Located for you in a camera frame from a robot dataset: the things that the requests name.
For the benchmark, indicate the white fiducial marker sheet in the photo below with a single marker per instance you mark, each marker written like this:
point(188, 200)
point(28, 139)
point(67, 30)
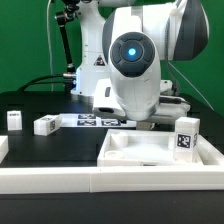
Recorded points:
point(90, 120)

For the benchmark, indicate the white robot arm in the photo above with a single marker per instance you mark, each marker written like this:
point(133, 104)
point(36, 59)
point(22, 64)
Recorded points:
point(120, 73)

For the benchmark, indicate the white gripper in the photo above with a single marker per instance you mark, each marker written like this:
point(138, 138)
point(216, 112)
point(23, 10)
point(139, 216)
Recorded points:
point(105, 106)

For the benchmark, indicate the white U-shaped fence wall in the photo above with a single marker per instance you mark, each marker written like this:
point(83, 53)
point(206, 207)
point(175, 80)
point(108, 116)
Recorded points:
point(207, 176)

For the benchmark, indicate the white square tabletop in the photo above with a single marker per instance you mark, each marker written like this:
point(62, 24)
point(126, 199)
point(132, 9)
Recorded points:
point(141, 148)

